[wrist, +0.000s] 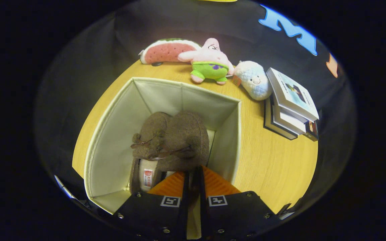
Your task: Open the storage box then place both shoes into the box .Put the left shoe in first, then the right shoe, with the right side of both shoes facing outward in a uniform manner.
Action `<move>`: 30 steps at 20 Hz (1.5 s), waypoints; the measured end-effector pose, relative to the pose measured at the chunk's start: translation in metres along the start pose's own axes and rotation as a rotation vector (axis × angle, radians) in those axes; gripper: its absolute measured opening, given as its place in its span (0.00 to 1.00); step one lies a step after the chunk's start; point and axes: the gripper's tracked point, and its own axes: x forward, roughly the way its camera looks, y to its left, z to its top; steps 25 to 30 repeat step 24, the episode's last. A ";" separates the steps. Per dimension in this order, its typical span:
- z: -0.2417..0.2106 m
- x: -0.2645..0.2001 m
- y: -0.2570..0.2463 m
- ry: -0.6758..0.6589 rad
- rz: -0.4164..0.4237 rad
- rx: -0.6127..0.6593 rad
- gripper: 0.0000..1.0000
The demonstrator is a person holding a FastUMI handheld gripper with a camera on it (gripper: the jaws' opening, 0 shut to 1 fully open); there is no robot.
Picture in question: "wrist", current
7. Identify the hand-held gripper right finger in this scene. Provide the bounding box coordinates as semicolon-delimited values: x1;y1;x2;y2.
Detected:
198;165;281;240

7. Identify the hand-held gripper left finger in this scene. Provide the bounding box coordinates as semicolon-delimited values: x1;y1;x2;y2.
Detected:
112;172;190;240

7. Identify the brown fuzzy shoe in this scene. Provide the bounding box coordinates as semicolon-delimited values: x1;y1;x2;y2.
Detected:
156;111;210;175
129;112;172;195

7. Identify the grey fabric storage box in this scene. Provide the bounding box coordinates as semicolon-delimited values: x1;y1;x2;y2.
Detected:
83;77;242;215

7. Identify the dark cover book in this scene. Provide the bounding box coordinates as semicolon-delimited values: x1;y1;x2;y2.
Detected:
263;97;298;141

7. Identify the thick white book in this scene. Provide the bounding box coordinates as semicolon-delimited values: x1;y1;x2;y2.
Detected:
270;105;306;135

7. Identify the thin white book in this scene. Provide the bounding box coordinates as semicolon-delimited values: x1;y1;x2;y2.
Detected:
272;97;310;127

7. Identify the black book with red print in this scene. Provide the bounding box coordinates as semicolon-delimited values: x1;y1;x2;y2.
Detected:
303;119;320;142

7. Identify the white fluffy plush toy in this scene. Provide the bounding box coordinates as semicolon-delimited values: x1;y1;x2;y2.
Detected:
233;61;273;101

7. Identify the white book with portrait cover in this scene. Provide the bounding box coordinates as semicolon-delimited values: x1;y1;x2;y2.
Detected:
266;67;320;122

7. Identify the pink starfish plush toy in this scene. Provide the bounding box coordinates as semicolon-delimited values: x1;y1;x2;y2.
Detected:
178;38;235;85

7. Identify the watermelon slice plush toy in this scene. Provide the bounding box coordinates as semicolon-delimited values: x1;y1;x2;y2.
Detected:
139;38;202;65

